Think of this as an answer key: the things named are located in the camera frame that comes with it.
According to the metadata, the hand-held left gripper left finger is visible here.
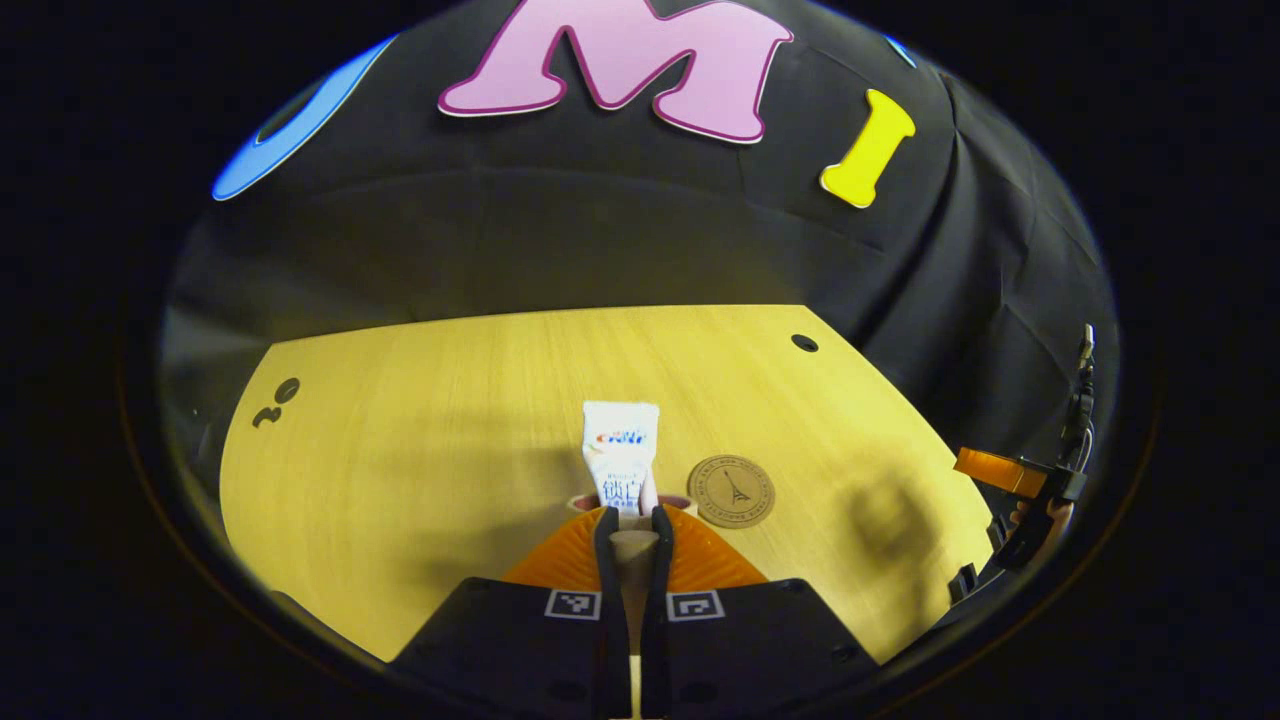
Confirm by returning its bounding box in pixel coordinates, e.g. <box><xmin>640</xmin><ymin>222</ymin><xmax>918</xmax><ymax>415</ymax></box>
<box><xmin>390</xmin><ymin>505</ymin><xmax>633</xmax><ymax>720</ymax></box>

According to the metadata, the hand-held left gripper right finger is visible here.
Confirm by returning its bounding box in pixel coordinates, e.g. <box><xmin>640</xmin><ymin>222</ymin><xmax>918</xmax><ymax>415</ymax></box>
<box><xmin>640</xmin><ymin>505</ymin><xmax>881</xmax><ymax>720</ymax></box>

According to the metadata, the beige cup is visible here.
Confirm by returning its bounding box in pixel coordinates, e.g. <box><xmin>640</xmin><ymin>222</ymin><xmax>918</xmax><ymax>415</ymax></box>
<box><xmin>568</xmin><ymin>493</ymin><xmax>696</xmax><ymax>720</ymax></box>

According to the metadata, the round brown coaster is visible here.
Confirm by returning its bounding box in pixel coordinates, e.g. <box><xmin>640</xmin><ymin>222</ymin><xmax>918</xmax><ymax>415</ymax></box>
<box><xmin>687</xmin><ymin>455</ymin><xmax>777</xmax><ymax>529</ymax></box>

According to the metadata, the white toothpaste tube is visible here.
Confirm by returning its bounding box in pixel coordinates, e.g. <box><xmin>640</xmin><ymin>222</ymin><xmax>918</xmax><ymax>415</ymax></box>
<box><xmin>582</xmin><ymin>400</ymin><xmax>661</xmax><ymax>518</ymax></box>

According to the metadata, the black backdrop cloth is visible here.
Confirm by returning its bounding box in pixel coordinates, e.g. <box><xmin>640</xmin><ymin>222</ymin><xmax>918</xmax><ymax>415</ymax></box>
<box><xmin>160</xmin><ymin>0</ymin><xmax>1119</xmax><ymax>601</ymax></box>

